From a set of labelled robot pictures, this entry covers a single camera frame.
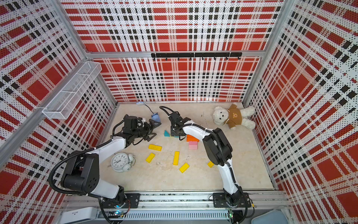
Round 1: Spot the pink block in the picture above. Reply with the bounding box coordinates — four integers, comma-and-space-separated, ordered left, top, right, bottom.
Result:
188, 145, 198, 150
189, 141, 198, 146

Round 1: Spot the orange block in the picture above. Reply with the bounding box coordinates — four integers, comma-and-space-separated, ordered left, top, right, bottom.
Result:
186, 135, 200, 142

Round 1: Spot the blue plastic toy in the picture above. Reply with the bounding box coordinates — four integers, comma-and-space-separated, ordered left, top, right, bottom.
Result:
151, 113, 161, 123

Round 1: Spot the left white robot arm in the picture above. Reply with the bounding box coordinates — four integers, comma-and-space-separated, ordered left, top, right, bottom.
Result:
48, 115, 161, 206

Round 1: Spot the white box bottom left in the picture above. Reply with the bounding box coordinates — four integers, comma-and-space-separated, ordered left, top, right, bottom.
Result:
60, 207, 97, 224

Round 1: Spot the black wall hook rail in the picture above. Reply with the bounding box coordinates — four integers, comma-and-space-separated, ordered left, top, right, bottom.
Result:
151, 52, 243, 60

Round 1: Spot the white twin-bell alarm clock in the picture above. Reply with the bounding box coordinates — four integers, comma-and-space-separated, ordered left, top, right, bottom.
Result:
108, 153, 136, 173

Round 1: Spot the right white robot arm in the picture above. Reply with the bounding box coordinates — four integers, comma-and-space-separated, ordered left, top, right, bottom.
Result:
168, 112, 244, 207

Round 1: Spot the white teddy bear brown hoodie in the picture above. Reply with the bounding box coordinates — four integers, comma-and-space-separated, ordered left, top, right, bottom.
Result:
212, 103, 256, 130

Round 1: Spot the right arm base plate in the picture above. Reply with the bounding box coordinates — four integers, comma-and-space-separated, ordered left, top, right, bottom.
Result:
212, 192, 252, 208

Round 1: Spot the grey bin bottom right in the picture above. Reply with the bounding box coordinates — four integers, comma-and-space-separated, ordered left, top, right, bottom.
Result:
251, 210, 289, 224

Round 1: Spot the teal triangle block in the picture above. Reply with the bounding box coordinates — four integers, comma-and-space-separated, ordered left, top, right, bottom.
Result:
164, 130, 171, 137

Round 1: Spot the yellow block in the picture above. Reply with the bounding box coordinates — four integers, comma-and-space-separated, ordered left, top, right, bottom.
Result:
208, 161, 214, 168
145, 153, 155, 163
173, 151, 180, 166
180, 163, 190, 173
148, 144, 162, 151

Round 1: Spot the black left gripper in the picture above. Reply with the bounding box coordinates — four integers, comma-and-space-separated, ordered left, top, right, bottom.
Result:
132, 119, 161, 141

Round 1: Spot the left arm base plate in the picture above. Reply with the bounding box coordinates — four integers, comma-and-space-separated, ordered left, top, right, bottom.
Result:
101, 193, 140, 209

